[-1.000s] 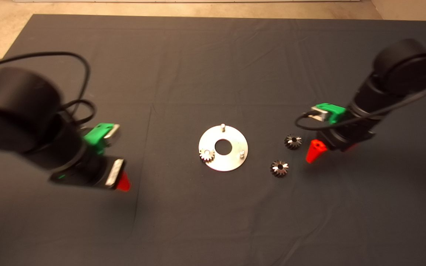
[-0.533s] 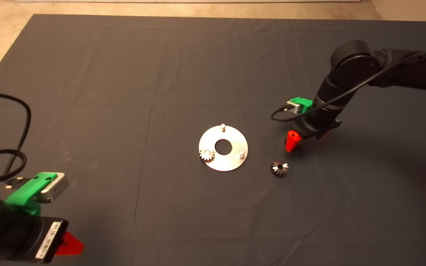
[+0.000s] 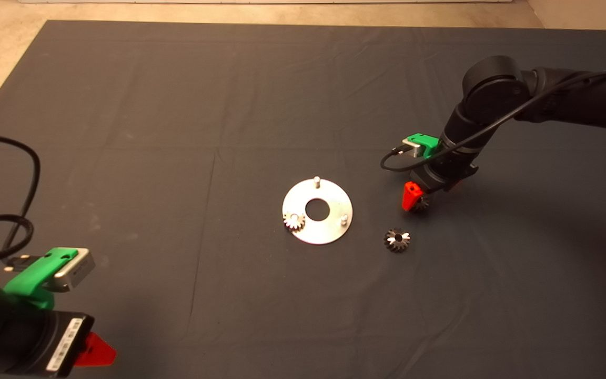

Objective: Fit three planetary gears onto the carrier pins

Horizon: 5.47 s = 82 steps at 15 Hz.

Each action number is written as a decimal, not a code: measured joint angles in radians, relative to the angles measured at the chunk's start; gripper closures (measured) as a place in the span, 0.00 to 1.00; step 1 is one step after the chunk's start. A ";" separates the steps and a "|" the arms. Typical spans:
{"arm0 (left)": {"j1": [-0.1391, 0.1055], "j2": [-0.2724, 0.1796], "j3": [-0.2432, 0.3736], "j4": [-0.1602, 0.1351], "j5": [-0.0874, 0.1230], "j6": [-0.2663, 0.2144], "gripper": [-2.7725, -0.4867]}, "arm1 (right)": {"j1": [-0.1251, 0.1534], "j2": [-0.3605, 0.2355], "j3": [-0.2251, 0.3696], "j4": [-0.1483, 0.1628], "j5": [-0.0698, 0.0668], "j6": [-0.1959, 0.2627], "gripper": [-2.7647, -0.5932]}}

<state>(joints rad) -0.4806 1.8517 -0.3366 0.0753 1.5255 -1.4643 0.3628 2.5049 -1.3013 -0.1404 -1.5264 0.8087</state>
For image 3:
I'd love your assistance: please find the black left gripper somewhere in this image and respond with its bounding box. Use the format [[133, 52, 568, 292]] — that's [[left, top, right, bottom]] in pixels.
[[0, 308, 117, 377]]

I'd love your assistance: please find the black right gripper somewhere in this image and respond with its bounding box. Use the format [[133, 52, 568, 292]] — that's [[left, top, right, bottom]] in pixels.
[[402, 150, 480, 212]]

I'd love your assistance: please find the round metal carrier plate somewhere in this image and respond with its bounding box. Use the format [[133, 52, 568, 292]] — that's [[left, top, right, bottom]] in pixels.
[[282, 176, 354, 245]]

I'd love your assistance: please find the dark grey table cloth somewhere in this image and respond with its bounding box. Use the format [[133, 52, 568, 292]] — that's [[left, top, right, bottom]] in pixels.
[[0, 20, 606, 379]]

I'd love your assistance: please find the green right camera mount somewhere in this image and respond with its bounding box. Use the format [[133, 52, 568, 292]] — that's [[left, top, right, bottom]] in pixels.
[[406, 134, 440, 159]]

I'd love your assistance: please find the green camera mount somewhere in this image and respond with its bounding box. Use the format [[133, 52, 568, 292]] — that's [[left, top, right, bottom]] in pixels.
[[406, 134, 440, 159], [3, 247, 80, 310]]

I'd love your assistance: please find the green left camera mount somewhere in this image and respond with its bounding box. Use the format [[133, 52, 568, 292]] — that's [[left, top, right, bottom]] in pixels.
[[3, 247, 80, 310]]

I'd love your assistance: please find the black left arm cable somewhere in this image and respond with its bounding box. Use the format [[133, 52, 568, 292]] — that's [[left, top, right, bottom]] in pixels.
[[0, 135, 41, 272]]

